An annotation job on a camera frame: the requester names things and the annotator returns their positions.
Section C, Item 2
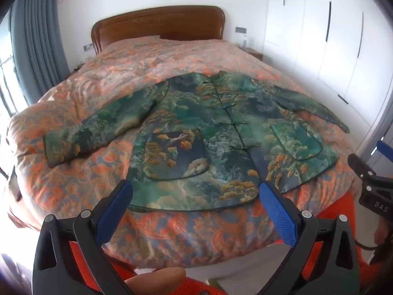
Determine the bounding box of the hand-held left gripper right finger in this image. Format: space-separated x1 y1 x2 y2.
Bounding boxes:
260 180 360 295

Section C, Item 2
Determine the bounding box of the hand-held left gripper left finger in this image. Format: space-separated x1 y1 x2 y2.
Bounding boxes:
32 179 136 295

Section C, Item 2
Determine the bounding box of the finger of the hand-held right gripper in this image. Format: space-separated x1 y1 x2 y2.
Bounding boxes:
377 140 393 162
348 153 378 180

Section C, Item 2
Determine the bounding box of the green printed jacket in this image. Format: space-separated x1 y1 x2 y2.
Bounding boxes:
44 71 351 212

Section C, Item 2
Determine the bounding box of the person's right hand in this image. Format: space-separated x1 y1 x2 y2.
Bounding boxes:
374 217 393 248

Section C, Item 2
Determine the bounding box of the person's left hand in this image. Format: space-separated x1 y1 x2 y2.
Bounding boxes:
123 267 187 295

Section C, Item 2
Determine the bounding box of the person's orange clothing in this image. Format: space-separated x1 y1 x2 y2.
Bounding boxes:
66 191 377 295

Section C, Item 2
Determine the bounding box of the white wardrobe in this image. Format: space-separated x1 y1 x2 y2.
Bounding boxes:
262 0 393 157

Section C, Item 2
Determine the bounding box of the orange paisley quilt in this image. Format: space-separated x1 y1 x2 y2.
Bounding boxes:
6 35 369 268

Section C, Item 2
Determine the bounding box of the wooden nightstand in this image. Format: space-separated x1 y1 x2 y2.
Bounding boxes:
245 47 264 61

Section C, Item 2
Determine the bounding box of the window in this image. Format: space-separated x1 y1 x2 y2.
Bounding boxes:
0 15 28 123

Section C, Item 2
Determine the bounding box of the grey curtain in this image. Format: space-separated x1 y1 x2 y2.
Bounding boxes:
9 0 72 105

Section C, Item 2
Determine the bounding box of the wooden bed headboard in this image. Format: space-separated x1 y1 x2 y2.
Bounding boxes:
91 5 226 54

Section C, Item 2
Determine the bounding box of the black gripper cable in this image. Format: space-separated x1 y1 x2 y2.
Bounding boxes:
356 240 384 265

